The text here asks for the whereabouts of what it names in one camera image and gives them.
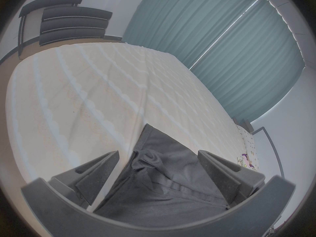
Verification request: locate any blue-green curtain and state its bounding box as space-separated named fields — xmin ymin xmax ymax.
xmin=122 ymin=0 xmax=260 ymax=68
xmin=191 ymin=0 xmax=306 ymax=123

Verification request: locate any black T-shirt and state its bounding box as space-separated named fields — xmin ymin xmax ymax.
xmin=94 ymin=124 xmax=230 ymax=220

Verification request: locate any white printed pillow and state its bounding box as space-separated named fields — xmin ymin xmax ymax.
xmin=238 ymin=125 xmax=260 ymax=170

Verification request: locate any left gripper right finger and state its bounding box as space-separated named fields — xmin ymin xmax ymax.
xmin=198 ymin=150 xmax=265 ymax=204

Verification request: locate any grey bedside table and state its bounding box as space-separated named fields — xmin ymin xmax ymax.
xmin=232 ymin=118 xmax=252 ymax=134

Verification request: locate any white printed pyjama garment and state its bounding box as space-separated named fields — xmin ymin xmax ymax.
xmin=237 ymin=153 xmax=257 ymax=170

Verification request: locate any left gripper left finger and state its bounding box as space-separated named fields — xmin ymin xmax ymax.
xmin=51 ymin=151 xmax=120 ymax=205

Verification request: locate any bed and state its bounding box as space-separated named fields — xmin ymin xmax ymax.
xmin=6 ymin=42 xmax=284 ymax=208

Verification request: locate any black chest of drawers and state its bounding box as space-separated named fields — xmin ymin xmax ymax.
xmin=39 ymin=6 xmax=113 ymax=46

